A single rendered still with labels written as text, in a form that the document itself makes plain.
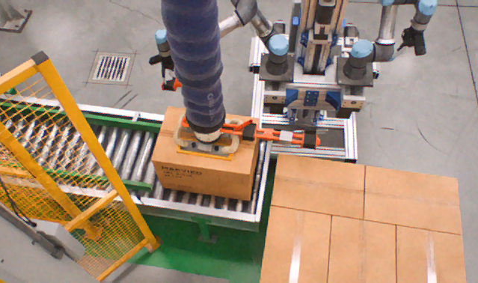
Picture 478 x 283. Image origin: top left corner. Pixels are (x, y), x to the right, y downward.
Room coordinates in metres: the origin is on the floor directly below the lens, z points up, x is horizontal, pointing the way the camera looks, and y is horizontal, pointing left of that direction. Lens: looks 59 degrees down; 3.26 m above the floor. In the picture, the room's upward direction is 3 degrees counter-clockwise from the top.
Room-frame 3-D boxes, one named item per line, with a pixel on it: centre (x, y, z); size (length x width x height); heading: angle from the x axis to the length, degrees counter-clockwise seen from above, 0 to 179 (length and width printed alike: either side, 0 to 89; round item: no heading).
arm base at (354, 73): (1.78, -0.78, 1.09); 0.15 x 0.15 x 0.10
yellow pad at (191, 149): (1.31, 0.19, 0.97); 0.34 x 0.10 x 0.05; 76
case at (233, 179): (1.39, 0.18, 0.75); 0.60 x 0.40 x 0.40; 77
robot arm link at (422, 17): (1.54, -0.91, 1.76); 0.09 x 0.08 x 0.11; 179
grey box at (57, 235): (0.58, 0.74, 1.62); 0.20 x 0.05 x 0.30; 77
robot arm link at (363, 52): (1.78, -0.79, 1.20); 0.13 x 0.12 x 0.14; 89
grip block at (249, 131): (1.34, -0.08, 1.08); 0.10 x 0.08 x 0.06; 166
